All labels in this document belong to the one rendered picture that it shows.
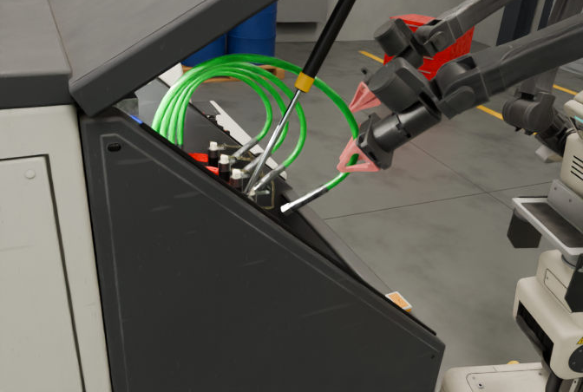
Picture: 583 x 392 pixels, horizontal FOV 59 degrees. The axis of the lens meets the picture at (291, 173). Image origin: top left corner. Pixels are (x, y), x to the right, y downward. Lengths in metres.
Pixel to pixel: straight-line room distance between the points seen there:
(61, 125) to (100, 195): 0.09
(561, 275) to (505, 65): 0.76
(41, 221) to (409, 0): 8.66
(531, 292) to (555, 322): 0.11
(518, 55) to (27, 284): 0.71
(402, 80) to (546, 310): 0.84
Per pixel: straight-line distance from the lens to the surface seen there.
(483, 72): 0.83
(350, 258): 1.20
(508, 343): 2.62
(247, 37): 5.96
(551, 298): 1.52
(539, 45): 0.85
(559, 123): 1.47
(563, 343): 1.45
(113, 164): 0.56
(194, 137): 1.30
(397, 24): 1.20
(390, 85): 0.82
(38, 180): 0.56
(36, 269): 0.61
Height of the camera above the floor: 1.63
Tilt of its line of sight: 26 degrees down
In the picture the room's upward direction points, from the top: 4 degrees clockwise
